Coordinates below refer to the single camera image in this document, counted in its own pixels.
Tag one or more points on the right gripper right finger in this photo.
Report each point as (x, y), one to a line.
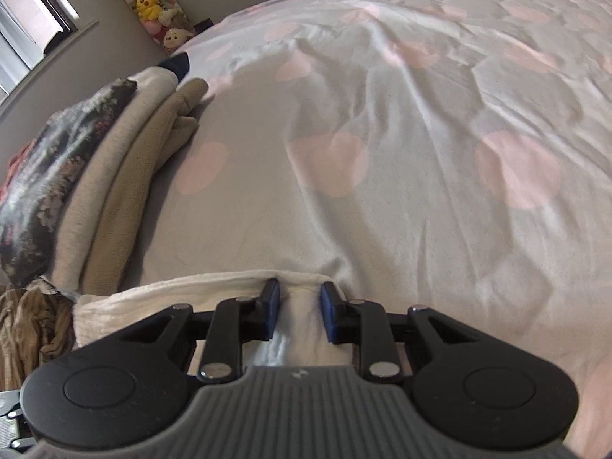
(470, 386)

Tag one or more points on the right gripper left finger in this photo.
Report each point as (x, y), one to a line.
(135, 383)

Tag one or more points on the brown striped garment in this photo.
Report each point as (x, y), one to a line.
(35, 328)

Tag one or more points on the dark floral folded garment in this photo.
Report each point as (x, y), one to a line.
(34, 200)

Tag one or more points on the grey pink-dotted bed cover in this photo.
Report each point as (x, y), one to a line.
(454, 153)

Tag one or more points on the beige fleece folded garment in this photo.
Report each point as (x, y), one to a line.
(169, 128)

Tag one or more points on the light grey folded sweater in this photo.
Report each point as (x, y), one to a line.
(81, 214)

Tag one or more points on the window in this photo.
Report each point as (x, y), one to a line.
(35, 33)

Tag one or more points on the hanging plush toy organizer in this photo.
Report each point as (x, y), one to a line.
(164, 21)

